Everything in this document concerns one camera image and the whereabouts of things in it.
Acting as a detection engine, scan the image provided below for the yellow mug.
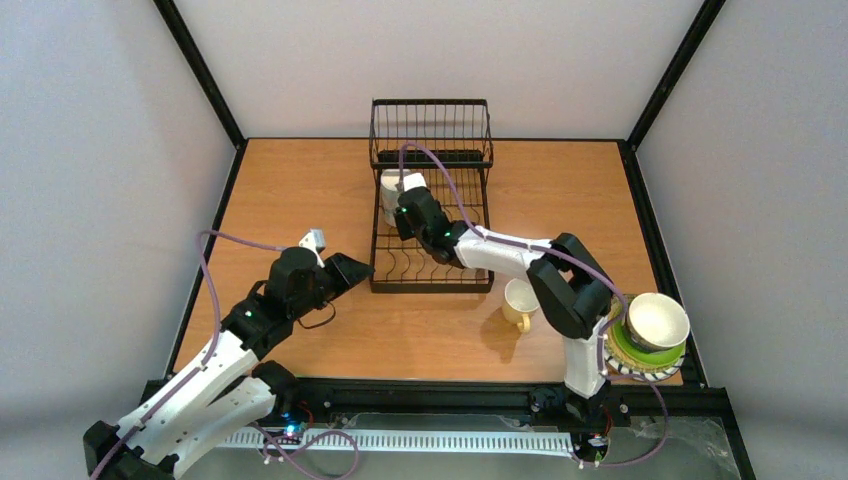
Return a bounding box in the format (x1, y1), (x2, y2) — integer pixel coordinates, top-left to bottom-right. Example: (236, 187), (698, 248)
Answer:
(501, 279), (540, 334)

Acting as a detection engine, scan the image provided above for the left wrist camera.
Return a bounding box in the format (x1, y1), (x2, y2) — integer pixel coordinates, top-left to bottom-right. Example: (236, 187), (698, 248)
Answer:
(298, 228), (326, 268)

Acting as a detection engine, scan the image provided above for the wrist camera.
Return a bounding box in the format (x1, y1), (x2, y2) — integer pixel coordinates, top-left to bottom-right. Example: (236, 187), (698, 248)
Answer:
(298, 228), (326, 268)
(396, 172), (427, 193)

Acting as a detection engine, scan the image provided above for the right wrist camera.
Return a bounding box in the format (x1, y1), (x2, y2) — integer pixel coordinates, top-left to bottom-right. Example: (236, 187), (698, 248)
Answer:
(396, 172), (427, 193)

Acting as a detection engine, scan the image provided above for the white slotted cable duct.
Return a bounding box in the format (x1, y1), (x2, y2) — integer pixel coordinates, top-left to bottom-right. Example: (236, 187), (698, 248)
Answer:
(219, 427), (574, 457)

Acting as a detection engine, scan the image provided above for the black wire dish rack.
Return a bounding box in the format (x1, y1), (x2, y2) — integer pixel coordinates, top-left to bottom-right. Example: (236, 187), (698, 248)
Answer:
(369, 99), (494, 294)

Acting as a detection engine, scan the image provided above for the black enclosure frame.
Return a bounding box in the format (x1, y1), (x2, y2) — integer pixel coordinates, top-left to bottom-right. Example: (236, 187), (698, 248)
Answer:
(155, 1), (755, 479)

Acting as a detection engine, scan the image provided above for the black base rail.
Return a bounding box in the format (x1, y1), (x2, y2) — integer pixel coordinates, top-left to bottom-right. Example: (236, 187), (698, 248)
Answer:
(142, 374), (733, 425)

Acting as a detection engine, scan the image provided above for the white bowl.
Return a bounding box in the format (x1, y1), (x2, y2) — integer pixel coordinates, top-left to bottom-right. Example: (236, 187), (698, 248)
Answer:
(624, 292), (691, 352)

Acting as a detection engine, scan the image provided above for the white floral mug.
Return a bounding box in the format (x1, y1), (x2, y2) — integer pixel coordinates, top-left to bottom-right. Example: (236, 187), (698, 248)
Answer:
(379, 169), (415, 227)

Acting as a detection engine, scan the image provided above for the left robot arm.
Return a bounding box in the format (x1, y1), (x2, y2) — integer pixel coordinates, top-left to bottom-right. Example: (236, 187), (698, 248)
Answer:
(83, 246), (373, 479)

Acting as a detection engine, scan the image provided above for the green striped plate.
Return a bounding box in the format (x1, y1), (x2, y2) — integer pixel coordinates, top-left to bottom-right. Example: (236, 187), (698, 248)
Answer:
(603, 299), (687, 382)

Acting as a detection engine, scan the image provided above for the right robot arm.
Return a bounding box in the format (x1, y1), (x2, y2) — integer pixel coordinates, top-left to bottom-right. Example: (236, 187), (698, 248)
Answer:
(395, 187), (622, 399)

